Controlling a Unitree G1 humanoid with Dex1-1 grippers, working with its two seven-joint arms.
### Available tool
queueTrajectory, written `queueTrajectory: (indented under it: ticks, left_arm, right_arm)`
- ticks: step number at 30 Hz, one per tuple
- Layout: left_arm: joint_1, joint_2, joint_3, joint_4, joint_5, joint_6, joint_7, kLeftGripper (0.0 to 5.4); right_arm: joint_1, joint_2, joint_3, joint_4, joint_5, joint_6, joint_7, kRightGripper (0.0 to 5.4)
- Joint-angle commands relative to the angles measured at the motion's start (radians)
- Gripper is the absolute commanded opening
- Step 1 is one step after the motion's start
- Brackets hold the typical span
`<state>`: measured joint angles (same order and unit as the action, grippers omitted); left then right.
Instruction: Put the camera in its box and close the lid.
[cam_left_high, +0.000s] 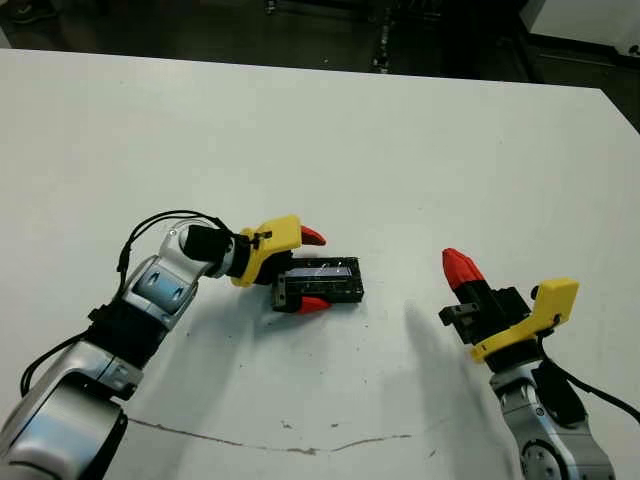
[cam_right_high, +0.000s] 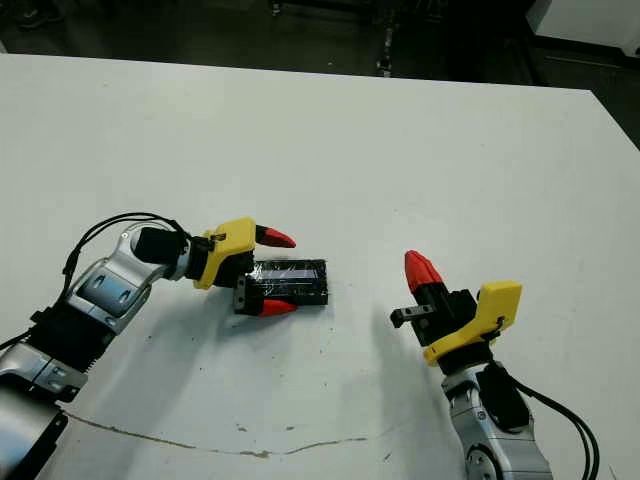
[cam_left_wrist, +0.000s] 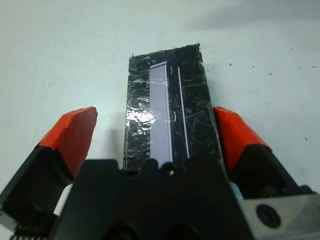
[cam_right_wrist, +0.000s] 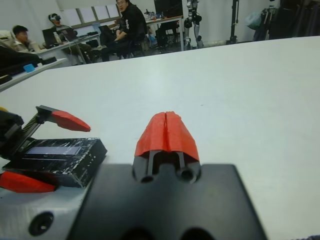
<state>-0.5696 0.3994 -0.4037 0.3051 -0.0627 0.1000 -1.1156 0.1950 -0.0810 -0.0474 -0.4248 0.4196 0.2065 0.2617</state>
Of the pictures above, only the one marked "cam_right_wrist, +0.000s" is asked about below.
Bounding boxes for person in black jacket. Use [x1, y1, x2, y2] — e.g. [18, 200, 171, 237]
[93, 0, 148, 62]

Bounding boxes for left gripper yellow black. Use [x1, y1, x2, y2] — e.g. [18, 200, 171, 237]
[0, 105, 92, 194]

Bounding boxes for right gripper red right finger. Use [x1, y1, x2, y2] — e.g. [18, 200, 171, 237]
[166, 111, 201, 185]

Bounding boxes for flat black case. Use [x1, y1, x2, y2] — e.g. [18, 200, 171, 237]
[39, 56, 57, 66]

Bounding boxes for white desk with laptops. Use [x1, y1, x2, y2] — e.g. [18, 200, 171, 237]
[36, 33, 101, 66]

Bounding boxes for black tripod stand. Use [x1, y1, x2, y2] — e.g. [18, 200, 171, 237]
[226, 0, 240, 46]

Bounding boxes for black camera box lid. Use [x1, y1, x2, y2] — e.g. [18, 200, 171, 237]
[2, 136, 108, 188]

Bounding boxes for white desk with monitor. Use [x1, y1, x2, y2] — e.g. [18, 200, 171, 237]
[144, 15, 185, 52]

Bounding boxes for person in light jacket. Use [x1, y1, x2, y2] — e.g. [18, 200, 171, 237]
[12, 24, 38, 53]

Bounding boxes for white desk with bag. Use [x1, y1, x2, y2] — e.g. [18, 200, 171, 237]
[0, 57, 68, 92]

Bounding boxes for pale blue bag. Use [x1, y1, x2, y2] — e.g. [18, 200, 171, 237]
[244, 9, 263, 31]

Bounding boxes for black laptop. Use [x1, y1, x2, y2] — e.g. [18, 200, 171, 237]
[41, 27, 62, 50]

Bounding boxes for black monitor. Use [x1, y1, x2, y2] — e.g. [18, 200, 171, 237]
[153, 0, 183, 19]

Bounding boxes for white wall window panels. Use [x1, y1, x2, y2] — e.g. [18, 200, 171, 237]
[59, 4, 123, 30]

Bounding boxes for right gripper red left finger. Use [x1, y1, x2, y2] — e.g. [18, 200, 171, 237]
[132, 111, 168, 183]

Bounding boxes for dark equipment rack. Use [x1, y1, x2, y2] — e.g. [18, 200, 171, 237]
[253, 0, 320, 42]

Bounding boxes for person wearing VR headset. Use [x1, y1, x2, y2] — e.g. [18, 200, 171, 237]
[48, 12, 93, 65]

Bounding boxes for silver humanoid robot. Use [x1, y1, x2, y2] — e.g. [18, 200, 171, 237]
[184, 0, 204, 49]

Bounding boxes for black bag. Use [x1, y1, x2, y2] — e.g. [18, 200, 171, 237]
[0, 46, 42, 77]

